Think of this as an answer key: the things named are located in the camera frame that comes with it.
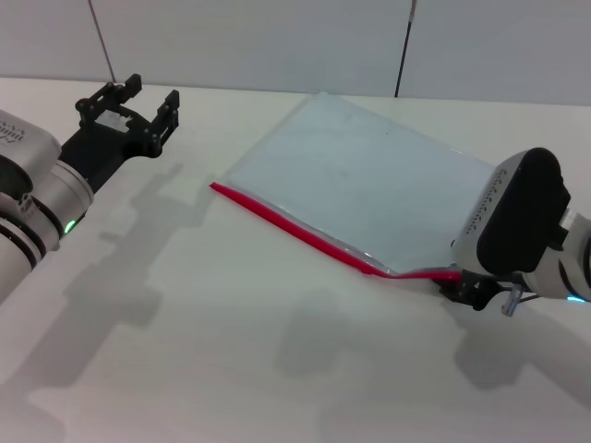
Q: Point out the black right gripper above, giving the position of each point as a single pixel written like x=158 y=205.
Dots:
x=498 y=285

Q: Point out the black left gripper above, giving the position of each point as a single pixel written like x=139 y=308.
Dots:
x=101 y=143

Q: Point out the clear document bag red zipper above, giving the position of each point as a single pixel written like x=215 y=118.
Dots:
x=360 y=171

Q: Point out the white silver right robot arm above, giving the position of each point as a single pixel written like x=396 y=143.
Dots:
x=572 y=272

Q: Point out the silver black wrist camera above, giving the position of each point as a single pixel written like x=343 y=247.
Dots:
x=20 y=143
x=512 y=212

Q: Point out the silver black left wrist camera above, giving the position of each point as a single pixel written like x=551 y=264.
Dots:
x=20 y=143

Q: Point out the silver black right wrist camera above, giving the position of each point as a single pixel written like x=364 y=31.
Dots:
x=512 y=212

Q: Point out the silver metal connector plug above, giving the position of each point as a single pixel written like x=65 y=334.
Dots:
x=511 y=300

